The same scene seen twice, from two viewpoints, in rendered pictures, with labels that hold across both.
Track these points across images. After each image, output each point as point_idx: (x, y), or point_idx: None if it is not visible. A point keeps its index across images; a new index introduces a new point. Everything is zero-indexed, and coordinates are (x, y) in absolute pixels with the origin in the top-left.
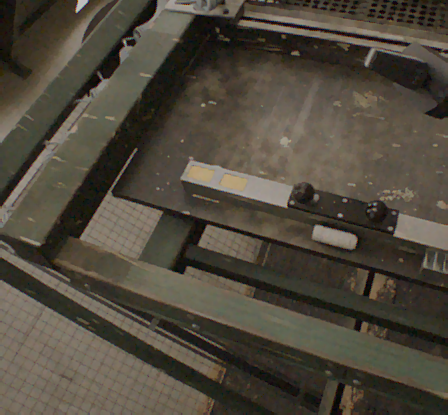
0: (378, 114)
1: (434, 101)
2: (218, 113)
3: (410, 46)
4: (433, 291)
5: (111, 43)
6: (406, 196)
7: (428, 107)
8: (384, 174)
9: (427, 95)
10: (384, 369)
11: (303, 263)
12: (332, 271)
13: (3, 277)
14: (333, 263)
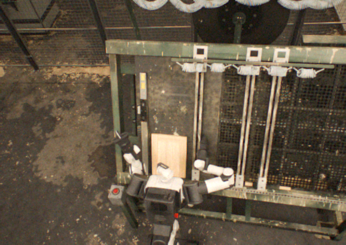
0: (179, 112)
1: (113, 139)
2: (167, 71)
3: (126, 135)
4: (241, 101)
5: None
6: (155, 121)
7: (113, 138)
8: (160, 116)
9: (115, 138)
10: (114, 123)
11: (287, 22)
12: (273, 45)
13: (125, 1)
14: (279, 44)
